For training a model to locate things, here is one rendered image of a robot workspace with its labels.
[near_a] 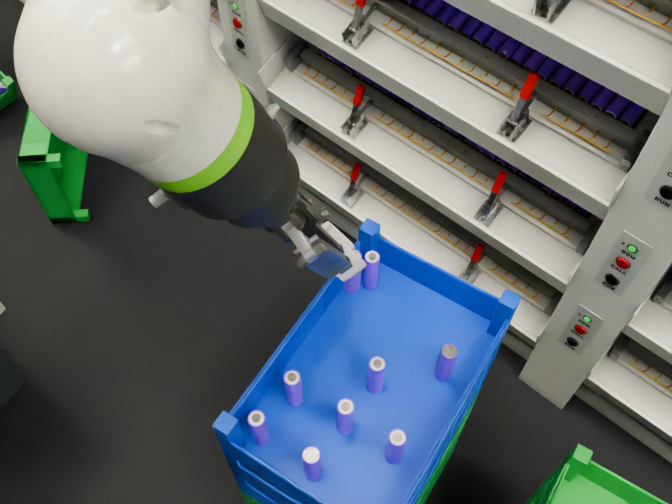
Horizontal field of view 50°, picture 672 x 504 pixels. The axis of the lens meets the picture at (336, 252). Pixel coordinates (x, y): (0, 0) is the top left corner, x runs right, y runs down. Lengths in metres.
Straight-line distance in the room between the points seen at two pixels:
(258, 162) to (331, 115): 0.75
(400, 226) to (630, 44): 0.63
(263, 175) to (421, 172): 0.68
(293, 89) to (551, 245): 0.51
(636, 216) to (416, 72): 0.35
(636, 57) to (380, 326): 0.40
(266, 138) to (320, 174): 0.91
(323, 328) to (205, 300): 0.62
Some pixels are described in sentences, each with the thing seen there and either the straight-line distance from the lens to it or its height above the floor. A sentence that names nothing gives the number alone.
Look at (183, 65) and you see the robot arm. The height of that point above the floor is 0.98.
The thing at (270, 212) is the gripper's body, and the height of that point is 0.81.
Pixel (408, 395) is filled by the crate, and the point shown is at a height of 0.48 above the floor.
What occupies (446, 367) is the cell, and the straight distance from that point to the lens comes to 0.81.
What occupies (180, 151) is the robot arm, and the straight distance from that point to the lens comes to 0.45.
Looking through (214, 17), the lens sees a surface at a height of 0.36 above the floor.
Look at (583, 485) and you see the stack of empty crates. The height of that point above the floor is 0.32.
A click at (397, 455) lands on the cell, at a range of 0.78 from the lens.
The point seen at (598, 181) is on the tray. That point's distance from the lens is 0.97.
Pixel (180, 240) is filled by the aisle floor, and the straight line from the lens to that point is 1.55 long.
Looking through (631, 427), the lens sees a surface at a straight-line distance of 1.41.
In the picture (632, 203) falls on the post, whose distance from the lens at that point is 0.94.
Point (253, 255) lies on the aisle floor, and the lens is 1.50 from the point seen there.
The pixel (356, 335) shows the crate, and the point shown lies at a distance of 0.87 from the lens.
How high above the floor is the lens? 1.26
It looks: 58 degrees down
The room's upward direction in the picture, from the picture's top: straight up
